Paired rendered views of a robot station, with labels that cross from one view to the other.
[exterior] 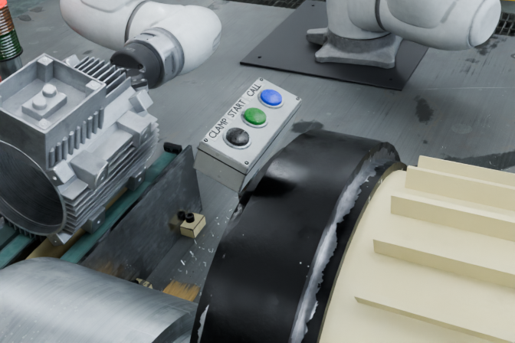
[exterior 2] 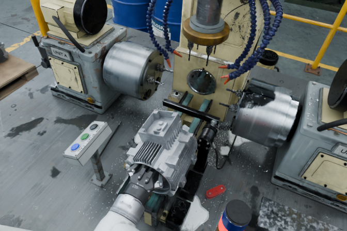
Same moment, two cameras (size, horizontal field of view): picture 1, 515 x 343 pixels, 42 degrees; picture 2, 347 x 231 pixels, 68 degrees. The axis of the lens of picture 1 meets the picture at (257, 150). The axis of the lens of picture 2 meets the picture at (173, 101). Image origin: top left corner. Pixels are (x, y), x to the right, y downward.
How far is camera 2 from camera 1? 1.38 m
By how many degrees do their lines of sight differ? 101
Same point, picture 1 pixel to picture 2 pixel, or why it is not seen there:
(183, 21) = (104, 224)
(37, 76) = (167, 137)
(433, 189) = not seen: outside the picture
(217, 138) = (100, 125)
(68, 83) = (154, 139)
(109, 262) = not seen: hidden behind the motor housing
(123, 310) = (122, 51)
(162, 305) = (115, 55)
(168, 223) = not seen: hidden behind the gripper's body
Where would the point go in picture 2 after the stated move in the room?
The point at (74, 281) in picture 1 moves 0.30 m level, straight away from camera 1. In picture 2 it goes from (132, 58) to (160, 103)
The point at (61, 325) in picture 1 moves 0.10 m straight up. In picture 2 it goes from (131, 48) to (130, 28)
